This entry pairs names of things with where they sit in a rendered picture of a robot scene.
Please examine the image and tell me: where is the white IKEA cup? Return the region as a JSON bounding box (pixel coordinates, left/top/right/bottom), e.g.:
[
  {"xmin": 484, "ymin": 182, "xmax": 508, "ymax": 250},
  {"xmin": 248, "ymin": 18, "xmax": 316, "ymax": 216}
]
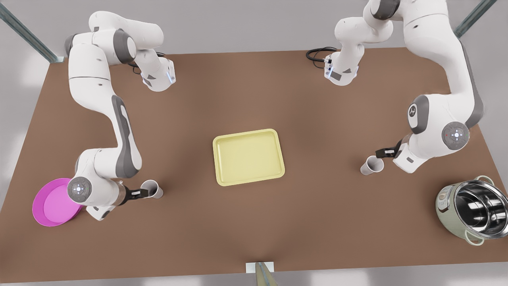
[
  {"xmin": 360, "ymin": 155, "xmax": 385, "ymax": 176},
  {"xmin": 141, "ymin": 180, "xmax": 164, "ymax": 199}
]

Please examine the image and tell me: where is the yellow rectangular tray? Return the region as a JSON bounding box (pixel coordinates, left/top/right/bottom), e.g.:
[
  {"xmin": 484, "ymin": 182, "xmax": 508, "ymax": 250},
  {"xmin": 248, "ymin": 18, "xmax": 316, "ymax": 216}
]
[{"xmin": 213, "ymin": 129, "xmax": 286, "ymax": 187}]

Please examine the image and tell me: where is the magenta round plate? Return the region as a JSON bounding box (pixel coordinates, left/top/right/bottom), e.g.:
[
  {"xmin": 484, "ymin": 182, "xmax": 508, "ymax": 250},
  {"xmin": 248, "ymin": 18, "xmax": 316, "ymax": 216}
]
[{"xmin": 32, "ymin": 178, "xmax": 84, "ymax": 227}]

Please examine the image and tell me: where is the pale green steel pot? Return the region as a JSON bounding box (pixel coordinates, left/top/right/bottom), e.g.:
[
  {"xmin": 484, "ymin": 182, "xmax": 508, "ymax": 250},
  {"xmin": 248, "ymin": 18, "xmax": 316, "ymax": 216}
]
[{"xmin": 435, "ymin": 175, "xmax": 508, "ymax": 246}]

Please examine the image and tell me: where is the black cable loop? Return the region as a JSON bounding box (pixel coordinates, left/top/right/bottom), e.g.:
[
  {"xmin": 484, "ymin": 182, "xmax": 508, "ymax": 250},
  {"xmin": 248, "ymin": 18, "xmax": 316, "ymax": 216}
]
[
  {"xmin": 130, "ymin": 52, "xmax": 166, "ymax": 74},
  {"xmin": 306, "ymin": 47, "xmax": 339, "ymax": 68}
]

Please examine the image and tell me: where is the silver frame post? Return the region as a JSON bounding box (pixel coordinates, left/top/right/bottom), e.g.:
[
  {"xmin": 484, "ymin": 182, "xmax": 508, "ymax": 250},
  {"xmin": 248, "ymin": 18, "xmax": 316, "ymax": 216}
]
[
  {"xmin": 0, "ymin": 4, "xmax": 64, "ymax": 63},
  {"xmin": 246, "ymin": 262, "xmax": 278, "ymax": 286},
  {"xmin": 454, "ymin": 0, "xmax": 497, "ymax": 38}
]

